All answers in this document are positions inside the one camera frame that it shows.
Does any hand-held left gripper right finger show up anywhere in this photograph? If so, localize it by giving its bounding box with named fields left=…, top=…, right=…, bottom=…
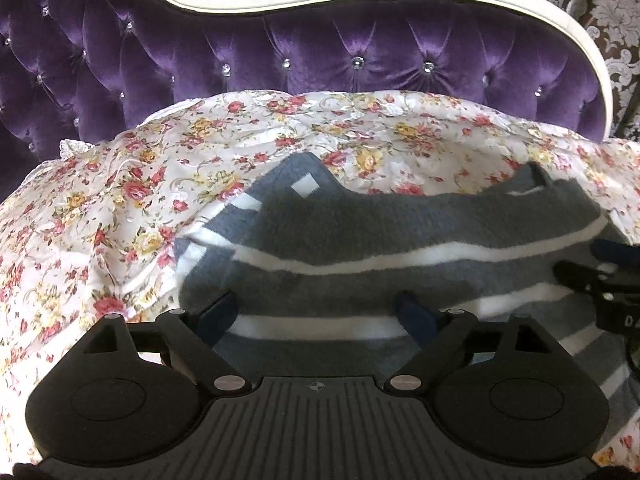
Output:
left=386, top=292, right=551, bottom=392

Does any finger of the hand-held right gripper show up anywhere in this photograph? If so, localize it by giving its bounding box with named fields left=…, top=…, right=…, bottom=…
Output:
left=590, top=239, right=640, bottom=268
left=554, top=259, right=620, bottom=307

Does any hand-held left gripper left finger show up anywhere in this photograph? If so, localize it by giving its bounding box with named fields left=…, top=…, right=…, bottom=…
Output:
left=80, top=291, right=253, bottom=395

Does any grey white striped sweater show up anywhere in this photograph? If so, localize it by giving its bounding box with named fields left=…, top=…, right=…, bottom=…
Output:
left=172, top=152, right=640, bottom=461

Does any floral blanket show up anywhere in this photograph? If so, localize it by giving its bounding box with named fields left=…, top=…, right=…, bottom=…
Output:
left=0, top=89, right=640, bottom=466

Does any purple tufted velvet headboard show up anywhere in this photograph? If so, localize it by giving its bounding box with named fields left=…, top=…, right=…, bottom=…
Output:
left=0, top=0, right=613, bottom=201

